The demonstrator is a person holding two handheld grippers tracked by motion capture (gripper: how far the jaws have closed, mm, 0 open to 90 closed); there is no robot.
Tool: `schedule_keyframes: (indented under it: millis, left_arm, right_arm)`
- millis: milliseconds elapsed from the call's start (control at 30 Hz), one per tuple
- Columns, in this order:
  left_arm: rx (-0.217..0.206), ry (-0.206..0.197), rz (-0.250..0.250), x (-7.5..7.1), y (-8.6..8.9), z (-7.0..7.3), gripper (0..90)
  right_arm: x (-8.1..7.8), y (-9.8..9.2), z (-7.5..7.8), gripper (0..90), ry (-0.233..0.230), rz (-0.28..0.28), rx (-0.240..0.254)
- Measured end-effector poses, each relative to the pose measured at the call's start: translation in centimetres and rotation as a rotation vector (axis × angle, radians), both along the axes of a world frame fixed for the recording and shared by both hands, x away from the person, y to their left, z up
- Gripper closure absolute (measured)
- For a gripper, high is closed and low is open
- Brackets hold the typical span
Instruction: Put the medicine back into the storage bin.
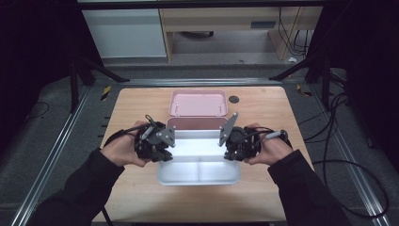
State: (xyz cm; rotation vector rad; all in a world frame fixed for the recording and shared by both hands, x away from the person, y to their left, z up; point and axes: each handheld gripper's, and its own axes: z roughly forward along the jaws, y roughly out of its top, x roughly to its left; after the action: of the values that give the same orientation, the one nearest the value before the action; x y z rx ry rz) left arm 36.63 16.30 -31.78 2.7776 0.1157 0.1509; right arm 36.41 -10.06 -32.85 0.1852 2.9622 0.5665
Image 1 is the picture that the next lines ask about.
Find yellow and black tape strip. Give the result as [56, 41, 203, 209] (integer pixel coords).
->
[100, 85, 113, 102]
[295, 84, 313, 98]

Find thin black floor cable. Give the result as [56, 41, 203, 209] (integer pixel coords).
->
[23, 101, 51, 124]

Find pink storage box with lid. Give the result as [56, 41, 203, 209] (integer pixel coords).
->
[166, 89, 230, 132]

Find white cabinet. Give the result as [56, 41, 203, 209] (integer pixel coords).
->
[81, 8, 168, 59]

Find person's left hand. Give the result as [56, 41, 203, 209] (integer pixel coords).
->
[100, 120, 152, 168]

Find black cables under desk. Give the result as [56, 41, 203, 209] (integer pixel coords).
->
[277, 7, 315, 57]

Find black stand legs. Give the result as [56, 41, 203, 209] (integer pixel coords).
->
[68, 56, 132, 114]
[268, 56, 334, 111]

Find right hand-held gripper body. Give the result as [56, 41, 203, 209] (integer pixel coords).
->
[217, 111, 262, 162]

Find right hand-held gripper cable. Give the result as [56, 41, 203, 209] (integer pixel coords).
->
[237, 126, 391, 219]

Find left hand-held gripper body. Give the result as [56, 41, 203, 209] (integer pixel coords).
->
[134, 120, 177, 163]

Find black curtain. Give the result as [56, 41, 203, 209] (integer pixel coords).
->
[0, 0, 83, 154]
[315, 0, 399, 172]

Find white divided tray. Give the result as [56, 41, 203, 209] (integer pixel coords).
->
[156, 128, 242, 187]

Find hand-held gripper cable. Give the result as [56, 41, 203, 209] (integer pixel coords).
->
[237, 126, 391, 219]
[99, 114, 158, 226]

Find left hand-held gripper cable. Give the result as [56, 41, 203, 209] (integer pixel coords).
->
[99, 114, 158, 226]

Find aluminium floor rail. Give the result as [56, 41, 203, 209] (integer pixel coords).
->
[9, 87, 91, 226]
[310, 89, 392, 226]
[120, 77, 284, 88]

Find light wooden desk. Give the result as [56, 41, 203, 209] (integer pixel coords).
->
[158, 6, 324, 61]

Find bundle of black floor cables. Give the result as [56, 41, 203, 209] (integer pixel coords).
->
[297, 91, 350, 164]

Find person's right hand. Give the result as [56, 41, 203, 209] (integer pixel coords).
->
[244, 122, 295, 167]

